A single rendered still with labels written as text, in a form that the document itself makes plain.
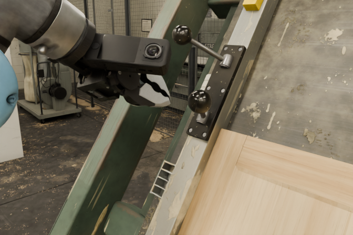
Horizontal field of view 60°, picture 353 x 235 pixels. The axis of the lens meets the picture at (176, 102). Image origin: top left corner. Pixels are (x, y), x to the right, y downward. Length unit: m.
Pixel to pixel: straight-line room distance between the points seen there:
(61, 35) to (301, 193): 0.40
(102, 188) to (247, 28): 0.47
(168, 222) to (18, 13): 0.40
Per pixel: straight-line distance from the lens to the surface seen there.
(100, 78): 0.46
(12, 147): 4.12
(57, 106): 5.45
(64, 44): 0.41
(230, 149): 0.56
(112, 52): 0.43
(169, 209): 0.58
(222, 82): 0.59
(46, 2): 0.40
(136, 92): 0.48
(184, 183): 0.57
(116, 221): 0.76
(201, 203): 0.57
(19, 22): 0.39
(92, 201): 0.75
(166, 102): 0.54
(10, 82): 0.24
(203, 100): 0.46
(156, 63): 0.40
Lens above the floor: 1.54
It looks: 14 degrees down
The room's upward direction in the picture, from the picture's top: straight up
